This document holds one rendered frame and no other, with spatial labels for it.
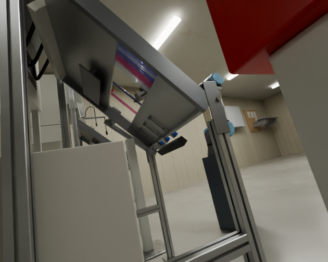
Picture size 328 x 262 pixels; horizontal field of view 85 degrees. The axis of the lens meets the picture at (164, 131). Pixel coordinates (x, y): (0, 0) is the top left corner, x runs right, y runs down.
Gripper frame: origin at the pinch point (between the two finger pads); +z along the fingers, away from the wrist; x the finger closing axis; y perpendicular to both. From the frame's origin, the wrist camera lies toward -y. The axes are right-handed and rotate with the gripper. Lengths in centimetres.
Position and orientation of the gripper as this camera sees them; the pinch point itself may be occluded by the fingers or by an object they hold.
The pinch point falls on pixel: (136, 101)
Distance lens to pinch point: 119.5
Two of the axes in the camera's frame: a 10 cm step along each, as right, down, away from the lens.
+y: -6.2, -7.9, 0.1
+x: 3.3, -2.7, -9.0
